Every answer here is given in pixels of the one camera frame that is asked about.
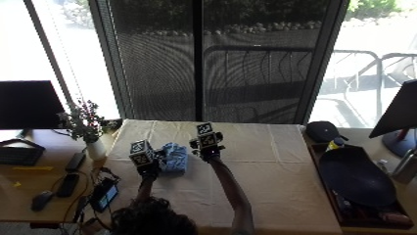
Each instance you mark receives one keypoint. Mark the pink item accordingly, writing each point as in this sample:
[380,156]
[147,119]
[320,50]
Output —
[395,217]

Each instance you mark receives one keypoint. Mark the white marker cube glove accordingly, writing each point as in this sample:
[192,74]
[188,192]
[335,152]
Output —
[141,152]
[207,134]

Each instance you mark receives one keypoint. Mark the yellow bottle with dark cap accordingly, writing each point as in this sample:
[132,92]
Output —
[335,143]

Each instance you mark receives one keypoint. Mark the person's left hand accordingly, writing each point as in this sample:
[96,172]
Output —
[148,169]

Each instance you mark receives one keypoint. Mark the person's right hand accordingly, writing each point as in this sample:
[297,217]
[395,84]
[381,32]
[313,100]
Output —
[209,153]

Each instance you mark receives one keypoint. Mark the dark window screen frame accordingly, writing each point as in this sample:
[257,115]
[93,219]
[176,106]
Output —
[197,62]

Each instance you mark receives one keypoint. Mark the black computer mouse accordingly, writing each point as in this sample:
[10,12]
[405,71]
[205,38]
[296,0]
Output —
[41,200]

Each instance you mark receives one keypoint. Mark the black keyboard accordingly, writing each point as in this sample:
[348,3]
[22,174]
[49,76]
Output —
[18,156]

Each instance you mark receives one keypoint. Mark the black cap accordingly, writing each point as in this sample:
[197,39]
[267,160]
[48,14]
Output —
[323,131]

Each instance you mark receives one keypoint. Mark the white vase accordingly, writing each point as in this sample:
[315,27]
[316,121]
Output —
[96,149]

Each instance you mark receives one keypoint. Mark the small yellow note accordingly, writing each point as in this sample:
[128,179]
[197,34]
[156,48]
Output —
[16,184]

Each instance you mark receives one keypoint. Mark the dark tilted monitor on stand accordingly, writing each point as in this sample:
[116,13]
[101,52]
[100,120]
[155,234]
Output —
[397,114]

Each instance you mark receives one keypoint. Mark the metal railing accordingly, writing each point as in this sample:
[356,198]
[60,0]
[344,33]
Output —
[373,75]

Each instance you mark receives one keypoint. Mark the small clear bottle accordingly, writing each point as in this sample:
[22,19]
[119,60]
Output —
[383,165]

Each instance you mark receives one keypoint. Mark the dark wooden tray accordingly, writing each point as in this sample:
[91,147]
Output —
[369,219]

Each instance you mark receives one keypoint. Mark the device with lit screen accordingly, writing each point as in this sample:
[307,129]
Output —
[104,195]

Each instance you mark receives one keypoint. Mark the white marker cube left glove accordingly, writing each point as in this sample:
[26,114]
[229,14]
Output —
[141,152]

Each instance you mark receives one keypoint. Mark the beige tablecloth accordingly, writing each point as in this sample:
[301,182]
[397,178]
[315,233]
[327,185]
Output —
[265,176]

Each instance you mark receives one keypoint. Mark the black phone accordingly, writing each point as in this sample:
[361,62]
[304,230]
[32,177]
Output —
[68,184]

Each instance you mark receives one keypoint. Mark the black computer monitor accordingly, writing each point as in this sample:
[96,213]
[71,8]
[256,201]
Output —
[28,104]

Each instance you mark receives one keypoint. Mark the black remote control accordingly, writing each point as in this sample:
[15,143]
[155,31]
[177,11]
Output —
[75,162]

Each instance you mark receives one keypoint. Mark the yellow pencil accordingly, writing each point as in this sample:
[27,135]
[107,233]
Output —
[32,168]

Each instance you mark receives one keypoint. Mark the small leafy plant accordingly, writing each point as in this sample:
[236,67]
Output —
[83,120]

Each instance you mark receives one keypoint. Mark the white marker cube right glove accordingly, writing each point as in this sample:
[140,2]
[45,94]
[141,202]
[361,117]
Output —
[207,134]

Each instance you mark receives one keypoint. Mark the light blue cloth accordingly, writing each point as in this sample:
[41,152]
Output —
[175,159]

